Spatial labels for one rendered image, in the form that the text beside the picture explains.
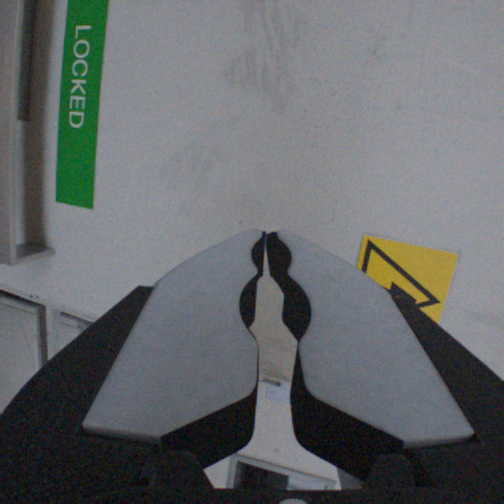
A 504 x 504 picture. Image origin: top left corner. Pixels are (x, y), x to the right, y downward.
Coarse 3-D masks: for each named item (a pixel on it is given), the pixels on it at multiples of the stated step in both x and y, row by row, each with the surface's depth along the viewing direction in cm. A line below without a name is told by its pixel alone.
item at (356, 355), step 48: (288, 240) 11; (288, 288) 10; (336, 288) 9; (336, 336) 8; (384, 336) 8; (336, 384) 7; (384, 384) 7; (432, 384) 7; (336, 432) 6; (384, 432) 6; (432, 432) 6
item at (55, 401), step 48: (144, 288) 9; (96, 336) 7; (48, 384) 6; (96, 384) 6; (0, 432) 5; (48, 432) 5; (0, 480) 5; (48, 480) 5; (96, 480) 5; (144, 480) 5
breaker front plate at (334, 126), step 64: (64, 0) 23; (128, 0) 22; (192, 0) 21; (256, 0) 20; (320, 0) 19; (384, 0) 18; (448, 0) 17; (128, 64) 23; (192, 64) 21; (256, 64) 20; (320, 64) 19; (384, 64) 18; (448, 64) 18; (128, 128) 24; (192, 128) 22; (256, 128) 21; (320, 128) 20; (384, 128) 19; (448, 128) 18; (128, 192) 24; (192, 192) 23; (256, 192) 22; (320, 192) 21; (384, 192) 20; (448, 192) 19; (64, 256) 27; (128, 256) 26; (256, 320) 24; (448, 320) 20
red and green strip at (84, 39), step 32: (96, 0) 22; (96, 32) 23; (64, 64) 24; (96, 64) 23; (64, 96) 24; (96, 96) 24; (64, 128) 25; (96, 128) 24; (64, 160) 26; (64, 192) 26
